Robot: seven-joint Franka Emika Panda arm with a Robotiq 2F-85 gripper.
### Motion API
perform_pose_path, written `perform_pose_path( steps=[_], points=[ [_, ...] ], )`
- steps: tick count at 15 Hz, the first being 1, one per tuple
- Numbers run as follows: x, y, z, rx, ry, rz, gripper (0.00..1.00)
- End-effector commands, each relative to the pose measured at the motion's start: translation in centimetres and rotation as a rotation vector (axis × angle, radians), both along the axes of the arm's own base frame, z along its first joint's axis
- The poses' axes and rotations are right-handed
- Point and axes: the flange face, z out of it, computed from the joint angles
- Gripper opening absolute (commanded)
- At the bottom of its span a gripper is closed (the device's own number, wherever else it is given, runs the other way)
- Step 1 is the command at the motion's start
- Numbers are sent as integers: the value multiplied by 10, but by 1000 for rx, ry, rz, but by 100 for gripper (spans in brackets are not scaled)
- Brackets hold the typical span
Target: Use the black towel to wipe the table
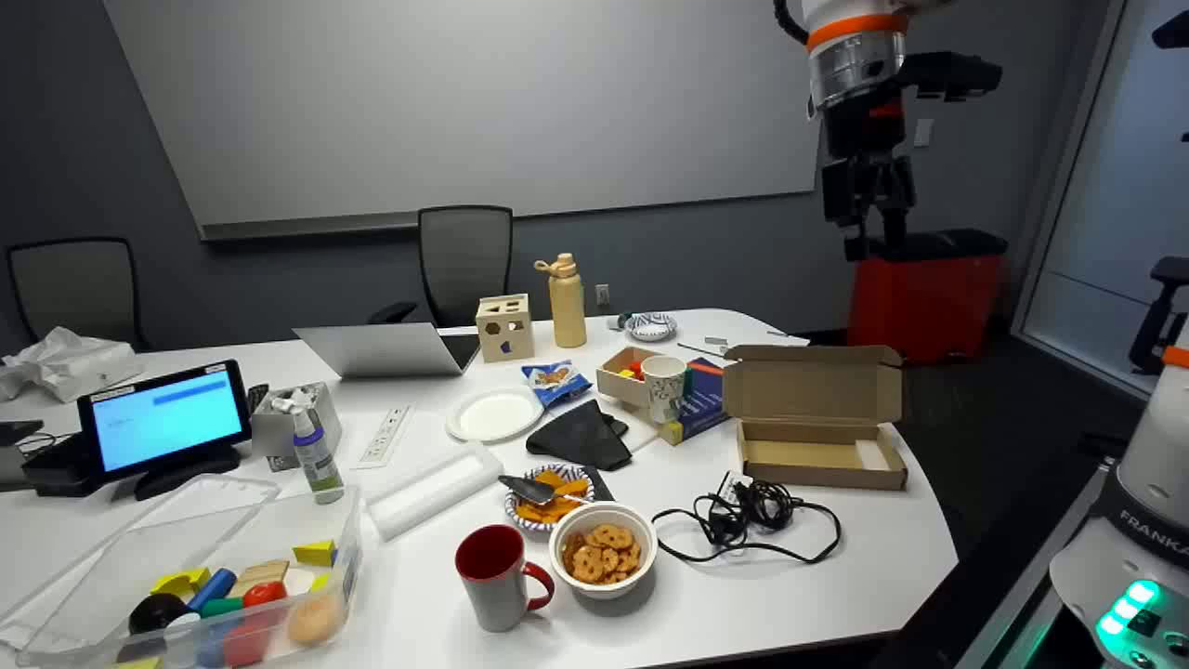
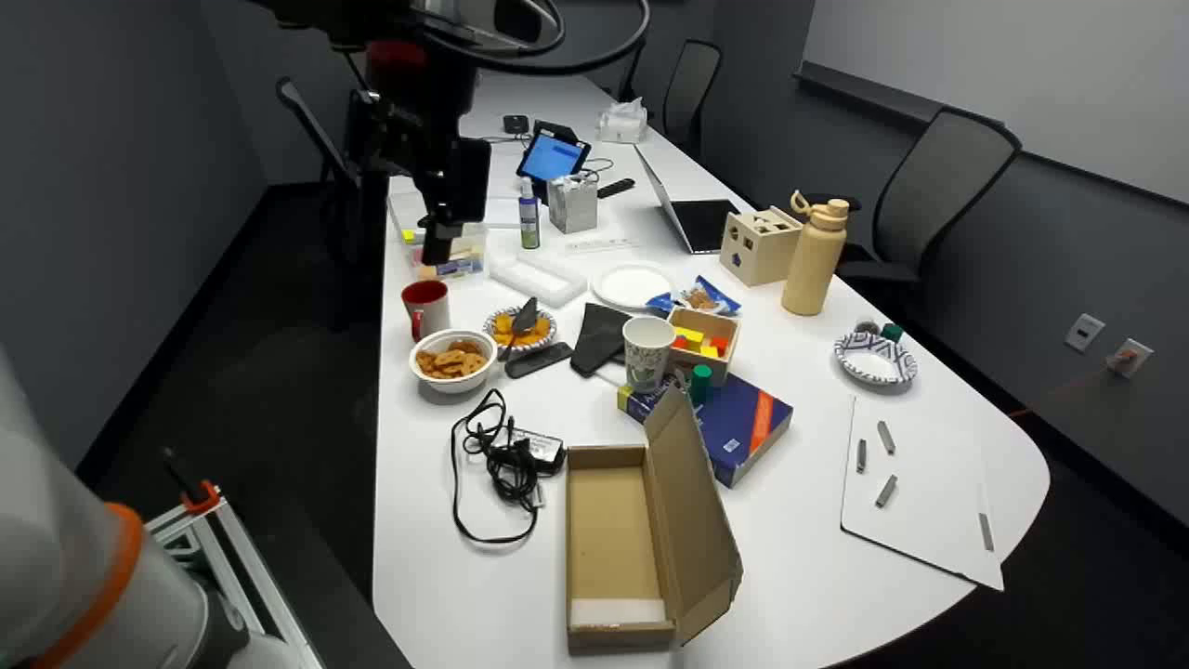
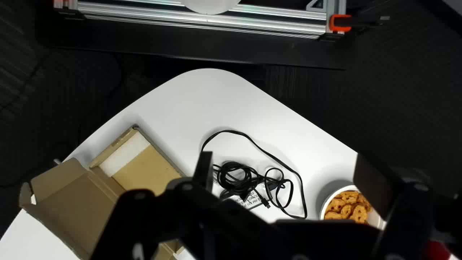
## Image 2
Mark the silver laptop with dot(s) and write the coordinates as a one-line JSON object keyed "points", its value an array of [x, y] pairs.
{"points": [[700, 220]]}

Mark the white bowl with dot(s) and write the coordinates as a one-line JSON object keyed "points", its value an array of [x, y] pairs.
{"points": [[449, 372]]}

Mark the wall whiteboard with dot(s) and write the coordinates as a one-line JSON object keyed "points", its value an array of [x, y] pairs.
{"points": [[1017, 75]]}

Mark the white plastic bag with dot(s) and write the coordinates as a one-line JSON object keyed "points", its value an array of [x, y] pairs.
{"points": [[625, 121]]}

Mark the small spray bottle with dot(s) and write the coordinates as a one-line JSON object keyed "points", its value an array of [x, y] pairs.
{"points": [[527, 220]]}

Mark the grey carton box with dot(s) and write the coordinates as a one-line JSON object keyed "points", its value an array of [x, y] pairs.
{"points": [[575, 201]]}

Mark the patterned paper cup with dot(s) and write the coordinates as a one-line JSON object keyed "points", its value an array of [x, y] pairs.
{"points": [[646, 356]]}

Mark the wooden shape sorter cube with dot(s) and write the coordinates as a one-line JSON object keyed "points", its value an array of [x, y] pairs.
{"points": [[758, 243]]}

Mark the red mug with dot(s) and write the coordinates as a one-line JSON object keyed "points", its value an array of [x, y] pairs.
{"points": [[426, 308]]}

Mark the green block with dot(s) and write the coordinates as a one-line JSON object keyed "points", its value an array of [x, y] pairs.
{"points": [[705, 380]]}

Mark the open cardboard box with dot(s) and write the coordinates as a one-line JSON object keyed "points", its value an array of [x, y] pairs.
{"points": [[653, 543]]}

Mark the tan bottle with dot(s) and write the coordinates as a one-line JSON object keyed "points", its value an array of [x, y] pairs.
{"points": [[816, 262]]}

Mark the black remote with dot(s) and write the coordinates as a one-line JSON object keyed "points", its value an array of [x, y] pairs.
{"points": [[540, 364]]}

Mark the white wall outlet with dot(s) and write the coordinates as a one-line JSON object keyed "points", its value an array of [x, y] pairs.
{"points": [[1128, 357], [1087, 334]]}

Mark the white metal stand frame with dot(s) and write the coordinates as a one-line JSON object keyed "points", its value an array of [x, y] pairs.
{"points": [[228, 558]]}

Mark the small patterned bowl with chips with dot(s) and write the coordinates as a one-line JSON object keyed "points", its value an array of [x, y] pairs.
{"points": [[520, 334]]}

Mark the white plate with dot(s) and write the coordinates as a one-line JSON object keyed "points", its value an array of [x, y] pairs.
{"points": [[634, 289]]}

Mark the black tablet lit screen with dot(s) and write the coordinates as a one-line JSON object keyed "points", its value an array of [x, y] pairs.
{"points": [[550, 159]]}

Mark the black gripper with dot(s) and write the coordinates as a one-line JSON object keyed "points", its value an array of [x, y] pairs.
{"points": [[449, 181]]}

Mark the blue snack packet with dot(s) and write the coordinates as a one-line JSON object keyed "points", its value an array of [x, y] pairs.
{"points": [[706, 299]]}

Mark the white foam tray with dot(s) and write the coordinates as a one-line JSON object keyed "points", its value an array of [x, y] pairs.
{"points": [[535, 279]]}

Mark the wooden box of coloured blocks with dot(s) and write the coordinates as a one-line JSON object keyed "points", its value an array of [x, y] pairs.
{"points": [[706, 338]]}

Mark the clear plastic bin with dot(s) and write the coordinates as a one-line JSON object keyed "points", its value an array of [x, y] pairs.
{"points": [[468, 257]]}

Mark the grey clip piece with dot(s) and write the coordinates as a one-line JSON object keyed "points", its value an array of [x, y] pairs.
{"points": [[887, 492], [887, 435], [861, 455]]}

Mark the black mesh office chair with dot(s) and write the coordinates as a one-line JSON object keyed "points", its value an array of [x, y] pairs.
{"points": [[950, 188], [324, 137], [693, 86]]}

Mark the grey utensil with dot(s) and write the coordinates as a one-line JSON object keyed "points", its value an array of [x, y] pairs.
{"points": [[526, 316]]}

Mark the small black device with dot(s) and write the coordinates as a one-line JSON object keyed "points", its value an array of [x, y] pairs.
{"points": [[514, 124]]}

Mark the white flat board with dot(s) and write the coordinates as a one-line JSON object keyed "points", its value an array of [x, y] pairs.
{"points": [[921, 522]]}

